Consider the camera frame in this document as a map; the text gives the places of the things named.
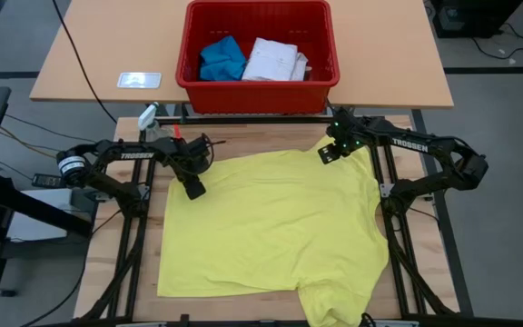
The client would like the white folded garment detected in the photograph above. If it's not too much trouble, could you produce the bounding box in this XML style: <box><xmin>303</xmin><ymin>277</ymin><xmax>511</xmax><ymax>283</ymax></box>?
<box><xmin>242</xmin><ymin>36</ymin><xmax>299</xmax><ymax>83</ymax></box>

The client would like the yellow t-shirt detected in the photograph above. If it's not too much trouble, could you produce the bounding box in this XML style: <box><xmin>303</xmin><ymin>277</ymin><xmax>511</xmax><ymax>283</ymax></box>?
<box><xmin>156</xmin><ymin>134</ymin><xmax>390</xmax><ymax>327</ymax></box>

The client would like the clear spray bottle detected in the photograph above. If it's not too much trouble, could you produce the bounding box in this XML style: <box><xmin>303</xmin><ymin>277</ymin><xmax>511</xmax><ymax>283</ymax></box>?
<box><xmin>137</xmin><ymin>101</ymin><xmax>176</xmax><ymax>143</ymax></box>

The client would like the white box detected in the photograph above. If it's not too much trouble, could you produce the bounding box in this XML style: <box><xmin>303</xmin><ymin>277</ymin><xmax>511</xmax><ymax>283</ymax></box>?
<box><xmin>5</xmin><ymin>188</ymin><xmax>74</xmax><ymax>242</ymax></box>

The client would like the brown floor cable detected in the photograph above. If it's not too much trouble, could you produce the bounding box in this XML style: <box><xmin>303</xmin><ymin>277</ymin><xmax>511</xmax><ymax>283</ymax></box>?
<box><xmin>0</xmin><ymin>126</ymin><xmax>79</xmax><ymax>167</ymax></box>

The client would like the black power adapter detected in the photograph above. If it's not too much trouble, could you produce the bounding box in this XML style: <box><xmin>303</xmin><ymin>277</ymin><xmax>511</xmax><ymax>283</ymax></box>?
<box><xmin>31</xmin><ymin>173</ymin><xmax>68</xmax><ymax>189</ymax></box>

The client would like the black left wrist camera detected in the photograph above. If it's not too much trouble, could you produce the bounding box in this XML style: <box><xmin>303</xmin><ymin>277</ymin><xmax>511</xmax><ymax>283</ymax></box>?
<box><xmin>183</xmin><ymin>175</ymin><xmax>207</xmax><ymax>201</ymax></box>

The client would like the red plastic laundry bin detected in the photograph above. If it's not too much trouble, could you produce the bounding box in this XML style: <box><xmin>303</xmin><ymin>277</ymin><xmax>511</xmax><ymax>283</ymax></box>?
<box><xmin>175</xmin><ymin>0</ymin><xmax>340</xmax><ymax>114</ymax></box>

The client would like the black hanging cable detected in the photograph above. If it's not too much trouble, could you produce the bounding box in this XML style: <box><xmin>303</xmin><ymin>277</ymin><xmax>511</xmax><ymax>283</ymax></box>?
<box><xmin>51</xmin><ymin>0</ymin><xmax>117</xmax><ymax>124</ymax></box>

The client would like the blue garment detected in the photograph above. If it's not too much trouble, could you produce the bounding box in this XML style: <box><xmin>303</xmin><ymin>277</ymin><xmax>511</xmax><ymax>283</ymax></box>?
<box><xmin>199</xmin><ymin>35</ymin><xmax>248</xmax><ymax>83</ymax></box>

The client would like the black aluminium table frame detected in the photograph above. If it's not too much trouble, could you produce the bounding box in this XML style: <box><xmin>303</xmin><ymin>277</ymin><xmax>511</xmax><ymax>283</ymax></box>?
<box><xmin>77</xmin><ymin>115</ymin><xmax>460</xmax><ymax>327</ymax></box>

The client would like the black floor cable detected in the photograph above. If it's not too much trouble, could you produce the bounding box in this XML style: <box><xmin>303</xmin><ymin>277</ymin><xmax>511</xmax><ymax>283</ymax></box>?
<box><xmin>469</xmin><ymin>22</ymin><xmax>523</xmax><ymax>60</ymax></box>

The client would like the light wooden desk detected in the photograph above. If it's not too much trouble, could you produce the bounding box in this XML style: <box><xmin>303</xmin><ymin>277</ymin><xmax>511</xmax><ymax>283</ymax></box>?
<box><xmin>28</xmin><ymin>0</ymin><xmax>455</xmax><ymax>110</ymax></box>

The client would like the black equipment cart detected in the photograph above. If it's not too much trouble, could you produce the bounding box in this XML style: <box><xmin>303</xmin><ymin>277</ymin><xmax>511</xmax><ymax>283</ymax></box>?
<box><xmin>431</xmin><ymin>0</ymin><xmax>523</xmax><ymax>40</ymax></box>

